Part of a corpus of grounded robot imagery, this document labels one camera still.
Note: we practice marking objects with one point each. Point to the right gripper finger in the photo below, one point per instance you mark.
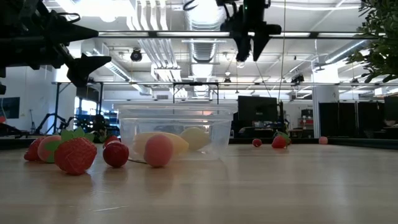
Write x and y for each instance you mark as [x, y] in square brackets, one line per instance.
[259, 43]
[243, 46]

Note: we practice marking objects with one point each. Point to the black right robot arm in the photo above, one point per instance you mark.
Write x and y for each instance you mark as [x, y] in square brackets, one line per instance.
[253, 9]

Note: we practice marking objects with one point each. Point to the dark wall screen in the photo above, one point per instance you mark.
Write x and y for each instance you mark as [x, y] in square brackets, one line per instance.
[9, 107]

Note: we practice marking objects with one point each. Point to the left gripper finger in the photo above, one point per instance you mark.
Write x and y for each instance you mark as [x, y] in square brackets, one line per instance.
[68, 31]
[82, 70]

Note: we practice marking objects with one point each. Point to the black ceiling spotlight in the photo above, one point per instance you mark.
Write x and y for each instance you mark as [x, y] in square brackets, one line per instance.
[298, 79]
[136, 56]

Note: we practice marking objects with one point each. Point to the red toy cherry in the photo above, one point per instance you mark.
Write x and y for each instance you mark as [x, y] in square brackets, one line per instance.
[115, 154]
[257, 142]

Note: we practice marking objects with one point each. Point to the silver ceiling air duct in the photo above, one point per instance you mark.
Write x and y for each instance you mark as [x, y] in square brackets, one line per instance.
[203, 49]

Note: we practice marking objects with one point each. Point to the yellow toy banana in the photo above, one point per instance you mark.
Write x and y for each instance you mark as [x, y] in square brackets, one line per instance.
[182, 144]

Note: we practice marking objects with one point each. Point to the pink toy peach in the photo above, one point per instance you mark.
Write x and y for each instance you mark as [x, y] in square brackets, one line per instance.
[42, 146]
[323, 140]
[158, 151]

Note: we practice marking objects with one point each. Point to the black partition panel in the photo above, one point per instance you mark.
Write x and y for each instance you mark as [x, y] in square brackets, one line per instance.
[342, 119]

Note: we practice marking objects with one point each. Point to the black linear ceiling lamp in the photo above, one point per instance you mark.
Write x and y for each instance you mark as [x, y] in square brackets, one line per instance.
[192, 34]

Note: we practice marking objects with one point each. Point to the clear plastic container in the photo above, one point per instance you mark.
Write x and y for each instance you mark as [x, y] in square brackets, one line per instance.
[217, 137]

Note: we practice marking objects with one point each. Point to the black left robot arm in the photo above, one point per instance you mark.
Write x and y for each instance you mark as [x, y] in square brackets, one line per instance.
[4, 37]

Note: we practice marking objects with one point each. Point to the black monitor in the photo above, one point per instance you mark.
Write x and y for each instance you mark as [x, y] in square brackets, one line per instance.
[258, 109]

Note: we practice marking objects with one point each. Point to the yellow toy lemon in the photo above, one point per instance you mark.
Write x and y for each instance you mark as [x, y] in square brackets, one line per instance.
[196, 138]

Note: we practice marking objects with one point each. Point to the green potted plant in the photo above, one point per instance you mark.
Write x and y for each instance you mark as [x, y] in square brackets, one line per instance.
[382, 46]

